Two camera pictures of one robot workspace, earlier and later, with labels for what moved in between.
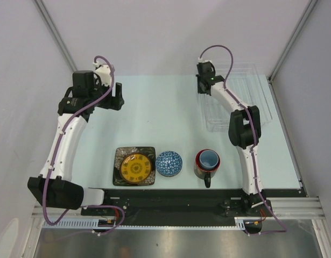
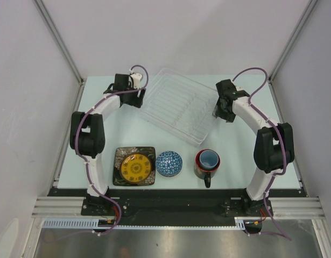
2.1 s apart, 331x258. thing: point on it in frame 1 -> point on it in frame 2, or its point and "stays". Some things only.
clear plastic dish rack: [243, 83] -> [180, 105]
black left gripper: [114, 102] -> [137, 101]
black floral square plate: [120, 152] stays
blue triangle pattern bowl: [169, 163] stays
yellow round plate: [135, 167] stays
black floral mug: [202, 173] stays
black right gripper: [199, 90] -> [218, 112]
